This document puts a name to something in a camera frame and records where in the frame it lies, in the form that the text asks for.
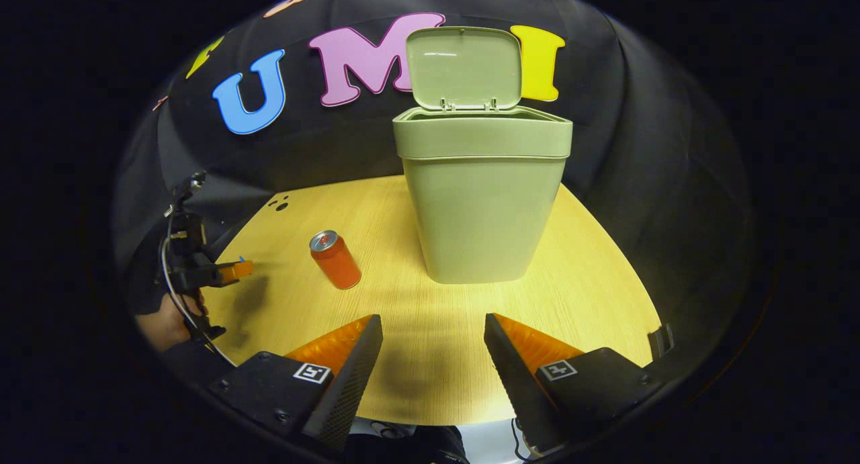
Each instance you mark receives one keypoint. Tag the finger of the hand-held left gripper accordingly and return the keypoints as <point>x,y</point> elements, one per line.
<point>236,271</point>

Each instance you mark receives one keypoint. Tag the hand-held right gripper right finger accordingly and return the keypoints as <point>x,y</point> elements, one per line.
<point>517,390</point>

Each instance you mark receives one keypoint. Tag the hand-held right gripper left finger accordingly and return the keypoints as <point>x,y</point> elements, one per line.
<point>349,390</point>

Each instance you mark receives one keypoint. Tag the orange pop can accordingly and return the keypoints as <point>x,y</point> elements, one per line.
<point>338,262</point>

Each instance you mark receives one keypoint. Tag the green desktop garbage bin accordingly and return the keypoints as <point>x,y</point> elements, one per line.
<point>484,209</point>

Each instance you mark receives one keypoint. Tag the wooden desktop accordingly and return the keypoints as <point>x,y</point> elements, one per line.
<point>437,316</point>

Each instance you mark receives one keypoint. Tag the black backdrop cloth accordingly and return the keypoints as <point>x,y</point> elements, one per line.
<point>638,148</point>

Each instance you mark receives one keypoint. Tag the grey table bracket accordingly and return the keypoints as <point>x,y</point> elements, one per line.
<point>660,341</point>

